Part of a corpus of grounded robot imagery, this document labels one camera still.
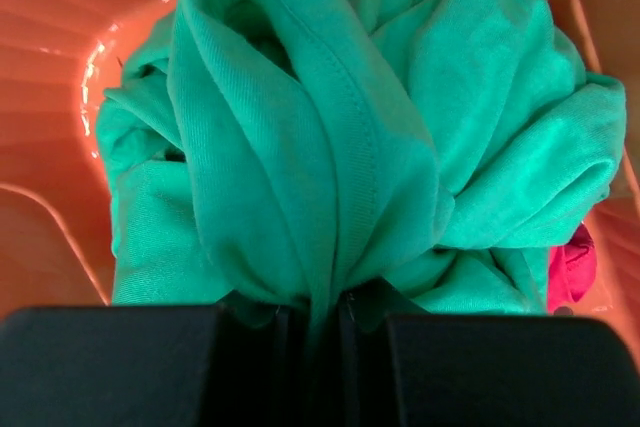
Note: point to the orange plastic basket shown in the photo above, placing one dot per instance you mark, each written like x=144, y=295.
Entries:
x=57, y=56

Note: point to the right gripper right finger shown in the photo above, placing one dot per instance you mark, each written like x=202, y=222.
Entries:
x=406, y=369

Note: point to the red tank top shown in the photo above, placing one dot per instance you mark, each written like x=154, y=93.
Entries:
x=572, y=270

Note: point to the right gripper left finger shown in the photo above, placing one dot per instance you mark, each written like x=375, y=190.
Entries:
x=227, y=364

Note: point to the green tank top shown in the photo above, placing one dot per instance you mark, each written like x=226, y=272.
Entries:
x=291, y=150

